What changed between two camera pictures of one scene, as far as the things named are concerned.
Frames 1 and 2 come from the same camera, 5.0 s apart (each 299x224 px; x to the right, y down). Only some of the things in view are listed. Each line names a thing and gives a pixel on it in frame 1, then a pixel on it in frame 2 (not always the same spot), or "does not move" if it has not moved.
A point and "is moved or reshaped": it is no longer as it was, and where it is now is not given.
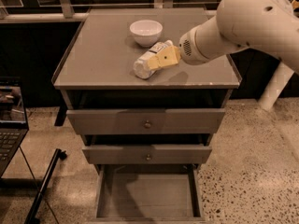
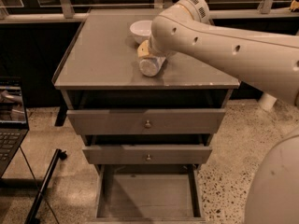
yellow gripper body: (188, 49) → (151, 50)
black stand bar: (33, 217) does not move
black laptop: (13, 121) does not move
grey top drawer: (147, 121) does not move
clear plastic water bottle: (141, 68) is moved or reshaped
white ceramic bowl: (146, 33) does not move
